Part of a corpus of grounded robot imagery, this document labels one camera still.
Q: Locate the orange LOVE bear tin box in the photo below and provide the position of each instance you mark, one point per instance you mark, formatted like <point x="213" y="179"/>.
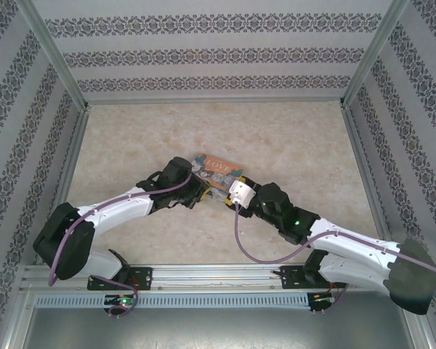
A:
<point x="218" y="171"/>

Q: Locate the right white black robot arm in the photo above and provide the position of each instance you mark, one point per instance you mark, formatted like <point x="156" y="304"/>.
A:
<point x="356" y="243"/>

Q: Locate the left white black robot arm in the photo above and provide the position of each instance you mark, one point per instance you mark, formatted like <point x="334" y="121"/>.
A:
<point x="112" y="211"/>

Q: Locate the right green control board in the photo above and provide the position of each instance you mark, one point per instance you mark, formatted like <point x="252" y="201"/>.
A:
<point x="321" y="297"/>

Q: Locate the green control board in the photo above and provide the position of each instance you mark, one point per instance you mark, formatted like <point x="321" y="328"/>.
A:
<point x="121" y="300"/>
<point x="321" y="297"/>

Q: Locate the grey sheet metal shelf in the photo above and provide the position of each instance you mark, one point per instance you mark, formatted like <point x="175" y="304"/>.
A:
<point x="218" y="329"/>

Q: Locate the left green control board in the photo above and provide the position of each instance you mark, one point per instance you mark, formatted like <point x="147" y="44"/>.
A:
<point x="121" y="300"/>

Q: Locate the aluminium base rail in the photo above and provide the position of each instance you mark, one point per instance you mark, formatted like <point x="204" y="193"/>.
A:
<point x="218" y="278"/>

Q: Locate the aluminium frame back rail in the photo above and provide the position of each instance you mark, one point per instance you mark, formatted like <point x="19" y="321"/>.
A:
<point x="214" y="101"/>

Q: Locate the aluminium frame side rail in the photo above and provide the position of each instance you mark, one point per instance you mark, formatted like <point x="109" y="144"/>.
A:
<point x="363" y="160"/>

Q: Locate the aluminium frame corner post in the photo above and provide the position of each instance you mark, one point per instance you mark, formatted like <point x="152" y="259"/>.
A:
<point x="376" y="51"/>
<point x="52" y="51"/>

